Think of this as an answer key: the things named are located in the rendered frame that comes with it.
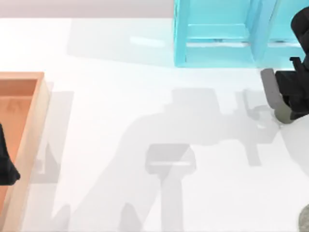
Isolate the light blue rack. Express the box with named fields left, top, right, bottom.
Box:
left=172, top=0, right=309, bottom=69

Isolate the grey speckled round object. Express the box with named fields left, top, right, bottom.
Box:
left=298, top=204, right=309, bottom=232

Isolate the shallow salmon-coloured box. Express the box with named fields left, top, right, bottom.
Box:
left=0, top=72, right=52, bottom=232

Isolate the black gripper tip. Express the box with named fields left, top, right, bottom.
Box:
left=0, top=123, right=21, bottom=187

